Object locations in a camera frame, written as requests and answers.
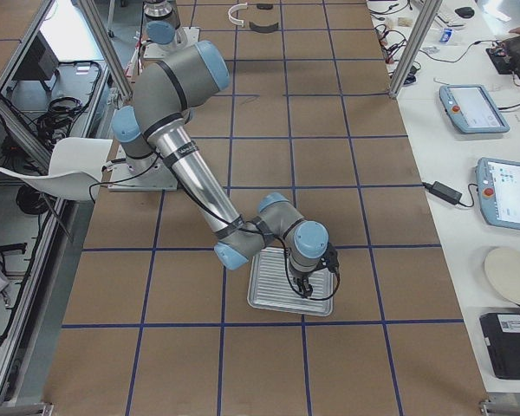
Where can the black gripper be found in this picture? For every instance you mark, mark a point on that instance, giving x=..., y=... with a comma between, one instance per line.
x=302, y=278

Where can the ribbed silver metal tray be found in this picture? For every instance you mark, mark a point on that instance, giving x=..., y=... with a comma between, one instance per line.
x=269, y=288

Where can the black power adapter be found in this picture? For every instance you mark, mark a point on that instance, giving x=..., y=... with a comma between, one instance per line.
x=443, y=192

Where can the white plate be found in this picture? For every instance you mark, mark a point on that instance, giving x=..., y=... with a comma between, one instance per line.
x=502, y=269

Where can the black laptop box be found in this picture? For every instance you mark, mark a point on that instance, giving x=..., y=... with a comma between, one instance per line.
x=501, y=333

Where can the teach pendant near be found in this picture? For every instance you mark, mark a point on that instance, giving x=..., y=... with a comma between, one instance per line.
x=499, y=192

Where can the teach pendant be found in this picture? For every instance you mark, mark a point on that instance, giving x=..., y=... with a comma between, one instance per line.
x=471, y=109
x=499, y=192

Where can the teach pendant far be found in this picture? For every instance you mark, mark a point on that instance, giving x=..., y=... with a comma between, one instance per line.
x=471, y=109

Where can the white chair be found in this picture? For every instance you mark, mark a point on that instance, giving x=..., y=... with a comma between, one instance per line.
x=74, y=169

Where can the dark brake shoe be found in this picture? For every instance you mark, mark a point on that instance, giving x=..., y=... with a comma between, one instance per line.
x=264, y=29

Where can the black brake pad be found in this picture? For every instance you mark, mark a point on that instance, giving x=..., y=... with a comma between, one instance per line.
x=264, y=6

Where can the black computer mouse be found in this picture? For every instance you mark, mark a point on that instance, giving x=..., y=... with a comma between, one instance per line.
x=465, y=12

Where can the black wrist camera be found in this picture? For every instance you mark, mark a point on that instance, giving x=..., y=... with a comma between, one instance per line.
x=330, y=260

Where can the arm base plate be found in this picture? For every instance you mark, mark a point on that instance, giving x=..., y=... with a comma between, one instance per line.
x=185, y=36
x=140, y=175

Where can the white curved plastic bracket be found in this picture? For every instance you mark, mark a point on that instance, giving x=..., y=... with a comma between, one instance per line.
x=233, y=11

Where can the aluminium frame post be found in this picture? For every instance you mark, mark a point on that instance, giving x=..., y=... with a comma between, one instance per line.
x=421, y=26

